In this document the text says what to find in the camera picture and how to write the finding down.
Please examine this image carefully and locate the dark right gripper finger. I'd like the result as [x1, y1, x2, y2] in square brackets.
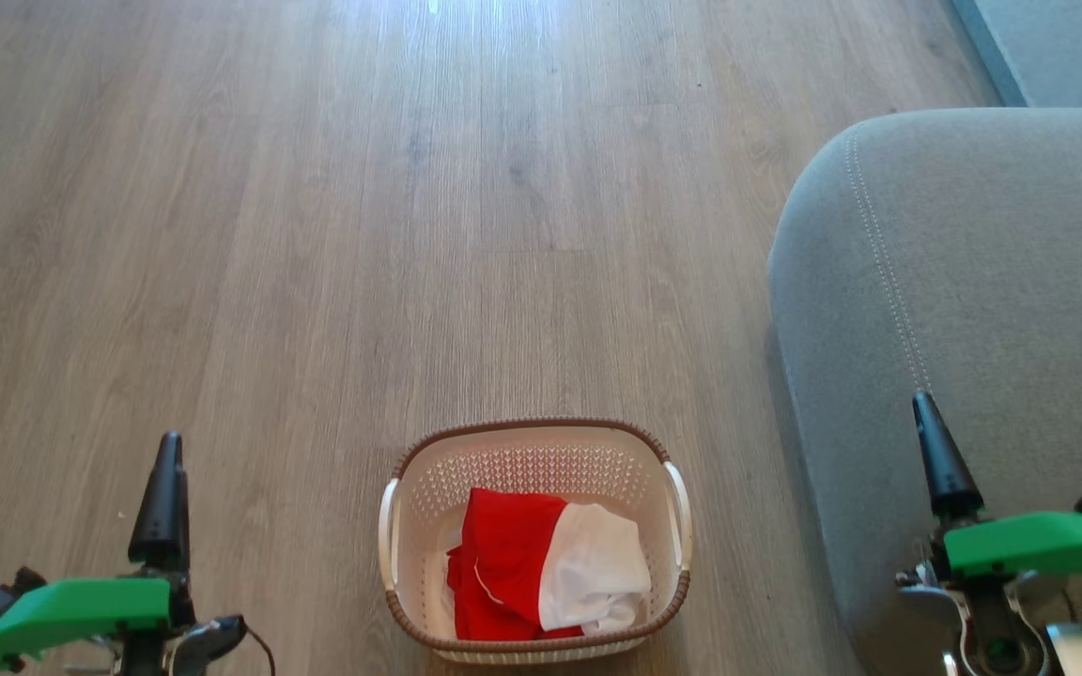
[912, 391, 985, 523]

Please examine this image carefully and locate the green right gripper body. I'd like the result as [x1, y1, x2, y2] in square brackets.
[896, 511, 1082, 676]

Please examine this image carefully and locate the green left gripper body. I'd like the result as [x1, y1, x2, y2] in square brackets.
[0, 576, 251, 676]

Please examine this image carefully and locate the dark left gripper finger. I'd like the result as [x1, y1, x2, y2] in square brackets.
[128, 431, 193, 576]

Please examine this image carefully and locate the red garment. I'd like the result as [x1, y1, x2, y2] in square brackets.
[445, 487, 589, 641]

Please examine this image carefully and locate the white garment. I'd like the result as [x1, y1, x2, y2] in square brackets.
[537, 502, 653, 635]

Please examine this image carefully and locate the grey stitched sofa chaise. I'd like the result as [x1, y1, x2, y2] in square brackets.
[766, 106, 1082, 676]

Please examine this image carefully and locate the wide grey sofa seat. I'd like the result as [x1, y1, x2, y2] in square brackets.
[950, 0, 1082, 107]

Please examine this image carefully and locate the beige plastic laundry basket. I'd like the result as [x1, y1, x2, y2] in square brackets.
[378, 418, 694, 665]

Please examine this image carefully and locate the thin black left gripper cable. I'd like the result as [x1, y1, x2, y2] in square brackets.
[242, 624, 277, 676]

